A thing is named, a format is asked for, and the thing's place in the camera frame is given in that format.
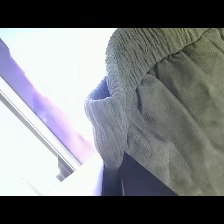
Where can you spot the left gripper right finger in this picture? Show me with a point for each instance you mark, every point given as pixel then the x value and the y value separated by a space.
pixel 135 180

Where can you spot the dark green pants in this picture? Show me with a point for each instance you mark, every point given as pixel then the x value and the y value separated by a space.
pixel 173 110

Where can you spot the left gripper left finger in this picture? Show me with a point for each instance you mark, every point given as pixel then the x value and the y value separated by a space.
pixel 111 183

